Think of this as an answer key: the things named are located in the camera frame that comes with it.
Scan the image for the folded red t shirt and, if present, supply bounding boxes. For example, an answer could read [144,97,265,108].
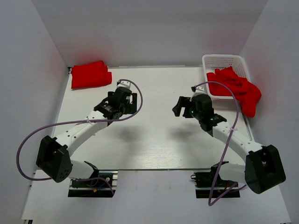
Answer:
[71,61,112,89]

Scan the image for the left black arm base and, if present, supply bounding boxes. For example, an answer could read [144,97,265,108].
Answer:
[68,171,118,198]

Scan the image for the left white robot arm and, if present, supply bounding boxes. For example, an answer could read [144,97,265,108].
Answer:
[36,81,137,186]

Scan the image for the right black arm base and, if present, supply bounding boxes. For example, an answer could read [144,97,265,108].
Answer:
[190,170,240,199]

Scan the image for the red t shirts in basket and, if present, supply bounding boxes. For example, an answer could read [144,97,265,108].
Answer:
[207,67,262,118]

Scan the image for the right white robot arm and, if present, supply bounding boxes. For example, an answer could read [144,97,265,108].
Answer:
[172,94,286,194]

